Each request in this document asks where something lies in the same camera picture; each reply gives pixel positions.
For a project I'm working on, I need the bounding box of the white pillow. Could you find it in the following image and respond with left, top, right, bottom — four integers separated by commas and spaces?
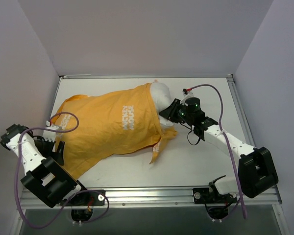
150, 81, 174, 130

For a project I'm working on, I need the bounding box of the yellow Mickey Mouse pillowcase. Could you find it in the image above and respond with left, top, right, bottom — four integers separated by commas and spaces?
51, 83, 177, 179

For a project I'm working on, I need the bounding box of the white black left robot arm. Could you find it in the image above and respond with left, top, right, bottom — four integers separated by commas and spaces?
0, 124, 89, 208

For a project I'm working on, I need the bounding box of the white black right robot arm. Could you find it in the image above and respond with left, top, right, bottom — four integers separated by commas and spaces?
160, 97, 279, 202

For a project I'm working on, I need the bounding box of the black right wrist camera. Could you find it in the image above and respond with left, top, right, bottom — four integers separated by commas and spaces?
185, 97, 202, 116

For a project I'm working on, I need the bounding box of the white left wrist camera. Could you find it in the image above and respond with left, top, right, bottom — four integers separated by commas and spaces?
42, 121, 62, 142

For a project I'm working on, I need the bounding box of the thin black wire loop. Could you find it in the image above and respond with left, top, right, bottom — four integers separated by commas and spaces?
187, 124, 202, 146

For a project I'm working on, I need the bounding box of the aluminium right frame rail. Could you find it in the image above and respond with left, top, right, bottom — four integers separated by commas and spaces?
226, 74, 270, 185

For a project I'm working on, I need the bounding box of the aluminium frame rail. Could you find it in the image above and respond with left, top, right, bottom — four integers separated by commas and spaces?
20, 186, 282, 210
226, 74, 270, 185

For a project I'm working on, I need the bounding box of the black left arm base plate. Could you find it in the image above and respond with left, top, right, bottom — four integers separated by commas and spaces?
60, 189, 106, 206

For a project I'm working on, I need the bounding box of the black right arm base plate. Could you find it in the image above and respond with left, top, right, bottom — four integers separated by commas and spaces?
192, 187, 237, 205

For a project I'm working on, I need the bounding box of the aluminium front frame rail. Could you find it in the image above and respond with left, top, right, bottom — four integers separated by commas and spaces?
20, 186, 282, 210

